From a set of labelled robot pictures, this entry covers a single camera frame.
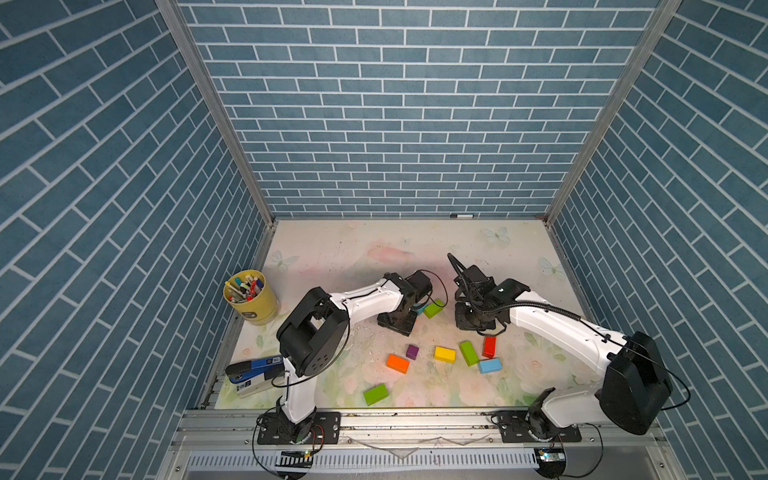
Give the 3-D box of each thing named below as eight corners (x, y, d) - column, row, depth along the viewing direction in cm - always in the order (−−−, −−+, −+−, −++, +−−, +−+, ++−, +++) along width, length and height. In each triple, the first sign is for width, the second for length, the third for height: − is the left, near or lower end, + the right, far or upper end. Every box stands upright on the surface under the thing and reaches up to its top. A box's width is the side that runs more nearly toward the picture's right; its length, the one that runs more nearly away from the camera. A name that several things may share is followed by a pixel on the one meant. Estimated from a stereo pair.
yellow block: (433, 360, 87) (433, 357, 85) (434, 348, 89) (435, 345, 87) (454, 364, 86) (456, 361, 84) (455, 352, 88) (456, 349, 87)
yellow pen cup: (239, 329, 93) (216, 304, 81) (251, 296, 101) (231, 269, 89) (278, 329, 93) (261, 304, 81) (288, 296, 101) (273, 270, 89)
